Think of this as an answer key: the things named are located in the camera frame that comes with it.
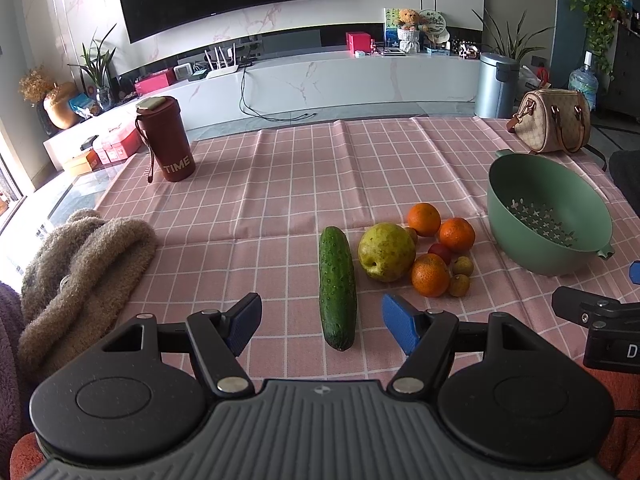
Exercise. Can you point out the green cucumber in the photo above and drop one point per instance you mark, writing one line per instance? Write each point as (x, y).
(337, 289)

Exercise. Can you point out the yellow-green pear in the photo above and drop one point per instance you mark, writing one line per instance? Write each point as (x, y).
(386, 252)

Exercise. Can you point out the blue water jug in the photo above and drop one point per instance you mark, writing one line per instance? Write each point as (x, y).
(585, 81)

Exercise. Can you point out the red box on cabinet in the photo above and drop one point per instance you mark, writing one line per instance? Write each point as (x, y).
(359, 43)

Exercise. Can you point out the beige patterned handbag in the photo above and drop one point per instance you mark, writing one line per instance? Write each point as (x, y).
(552, 120)

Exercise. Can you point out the beige fuzzy garment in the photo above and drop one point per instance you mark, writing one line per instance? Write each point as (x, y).
(77, 285)

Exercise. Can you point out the pink box on cabinet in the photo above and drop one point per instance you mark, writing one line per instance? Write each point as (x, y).
(155, 81)

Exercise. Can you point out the white marble TV cabinet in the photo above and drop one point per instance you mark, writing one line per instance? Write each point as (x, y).
(299, 83)

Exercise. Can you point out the orange vase dried flowers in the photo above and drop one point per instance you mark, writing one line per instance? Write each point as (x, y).
(39, 88)

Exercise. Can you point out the dark grey cushion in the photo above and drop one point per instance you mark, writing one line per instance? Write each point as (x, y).
(624, 169)

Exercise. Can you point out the tall leafy plant right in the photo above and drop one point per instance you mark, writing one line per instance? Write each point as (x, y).
(511, 42)

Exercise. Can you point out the teddy bear in pot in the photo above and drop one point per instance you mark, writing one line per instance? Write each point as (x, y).
(411, 25)

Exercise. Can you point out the potted green plant left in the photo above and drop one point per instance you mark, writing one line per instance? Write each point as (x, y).
(96, 61)

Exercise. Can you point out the round decorative plate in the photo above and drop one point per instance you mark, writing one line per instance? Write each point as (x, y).
(434, 27)

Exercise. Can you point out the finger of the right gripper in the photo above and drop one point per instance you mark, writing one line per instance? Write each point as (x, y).
(634, 272)

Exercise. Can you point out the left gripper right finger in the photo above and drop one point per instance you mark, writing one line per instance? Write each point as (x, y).
(427, 339)

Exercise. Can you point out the small red tomato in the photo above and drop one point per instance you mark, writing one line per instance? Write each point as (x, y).
(443, 252)

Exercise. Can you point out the orange tangerine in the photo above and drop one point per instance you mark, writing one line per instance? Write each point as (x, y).
(457, 234)
(430, 276)
(425, 219)

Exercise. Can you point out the dark red TIME tumbler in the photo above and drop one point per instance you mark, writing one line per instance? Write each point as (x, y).
(160, 126)

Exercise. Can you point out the pink checked tablecloth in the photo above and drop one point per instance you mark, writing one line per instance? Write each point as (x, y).
(249, 219)

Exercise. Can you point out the grey metal trash bin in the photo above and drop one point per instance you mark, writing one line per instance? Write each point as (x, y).
(497, 86)

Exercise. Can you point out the white wifi router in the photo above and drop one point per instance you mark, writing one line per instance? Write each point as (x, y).
(221, 62)

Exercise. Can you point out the red storage boxes low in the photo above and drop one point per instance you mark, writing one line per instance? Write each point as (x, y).
(115, 145)

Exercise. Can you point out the green colander bowl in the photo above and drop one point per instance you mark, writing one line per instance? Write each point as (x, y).
(544, 216)

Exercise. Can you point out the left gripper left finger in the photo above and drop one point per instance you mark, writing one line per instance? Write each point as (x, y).
(218, 339)

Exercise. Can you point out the hanging ivy plant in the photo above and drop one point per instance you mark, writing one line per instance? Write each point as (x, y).
(581, 26)

